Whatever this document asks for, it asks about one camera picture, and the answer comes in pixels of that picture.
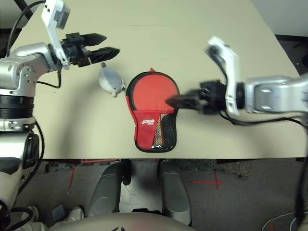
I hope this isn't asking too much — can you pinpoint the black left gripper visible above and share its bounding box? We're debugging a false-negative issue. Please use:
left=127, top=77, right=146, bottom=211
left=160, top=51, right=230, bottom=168
left=60, top=32, right=121, bottom=68

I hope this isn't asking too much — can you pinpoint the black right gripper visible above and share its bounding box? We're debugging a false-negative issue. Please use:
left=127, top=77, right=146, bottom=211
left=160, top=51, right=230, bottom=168
left=165, top=80, right=229, bottom=116

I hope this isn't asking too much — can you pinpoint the grey white plush whale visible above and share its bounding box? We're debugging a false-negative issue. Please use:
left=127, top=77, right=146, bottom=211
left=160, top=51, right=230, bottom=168
left=98, top=62, right=126, bottom=97

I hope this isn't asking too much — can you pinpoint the red black paddle case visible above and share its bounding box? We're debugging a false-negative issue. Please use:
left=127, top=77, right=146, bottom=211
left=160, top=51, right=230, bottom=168
left=125, top=67, right=180, bottom=153

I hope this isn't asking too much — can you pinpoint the red floor tape cross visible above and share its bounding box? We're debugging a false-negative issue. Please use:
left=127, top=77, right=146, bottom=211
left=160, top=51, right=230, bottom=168
left=190, top=169, right=224, bottom=191

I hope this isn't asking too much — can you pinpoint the grey robot right leg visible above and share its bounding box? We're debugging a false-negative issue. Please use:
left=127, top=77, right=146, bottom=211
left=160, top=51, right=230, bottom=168
left=157, top=159, right=193, bottom=226

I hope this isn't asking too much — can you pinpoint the grey robot leg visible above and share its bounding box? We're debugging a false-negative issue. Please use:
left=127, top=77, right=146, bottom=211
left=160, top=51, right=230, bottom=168
left=157, top=159, right=193, bottom=226
left=86, top=160, right=132, bottom=217

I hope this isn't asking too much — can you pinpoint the grey robot left leg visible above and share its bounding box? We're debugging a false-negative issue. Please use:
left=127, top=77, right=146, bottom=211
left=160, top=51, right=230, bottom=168
left=86, top=160, right=132, bottom=217

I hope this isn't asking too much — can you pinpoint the grey robot torso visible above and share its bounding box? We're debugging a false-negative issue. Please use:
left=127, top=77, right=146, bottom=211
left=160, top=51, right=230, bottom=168
left=47, top=211, right=194, bottom=231

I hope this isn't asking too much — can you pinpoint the white sneaker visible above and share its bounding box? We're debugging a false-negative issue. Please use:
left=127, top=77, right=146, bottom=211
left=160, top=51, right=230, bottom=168
left=26, top=205, right=40, bottom=223
left=64, top=205, right=85, bottom=223

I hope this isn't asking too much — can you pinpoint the small dark blue box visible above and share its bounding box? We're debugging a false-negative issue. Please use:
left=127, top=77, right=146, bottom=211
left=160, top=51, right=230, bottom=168
left=51, top=204, right=69, bottom=218

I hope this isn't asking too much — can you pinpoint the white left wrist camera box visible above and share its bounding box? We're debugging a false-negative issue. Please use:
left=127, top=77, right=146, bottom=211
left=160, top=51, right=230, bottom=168
left=40, top=0, right=72, bottom=71

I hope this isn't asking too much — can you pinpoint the black metal table frame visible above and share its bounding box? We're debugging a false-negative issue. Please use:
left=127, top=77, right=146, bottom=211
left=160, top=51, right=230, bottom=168
left=0, top=0, right=46, bottom=31

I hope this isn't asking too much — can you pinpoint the black left camera cable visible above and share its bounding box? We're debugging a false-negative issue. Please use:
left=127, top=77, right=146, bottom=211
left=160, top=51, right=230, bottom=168
left=6, top=0, right=62, bottom=89

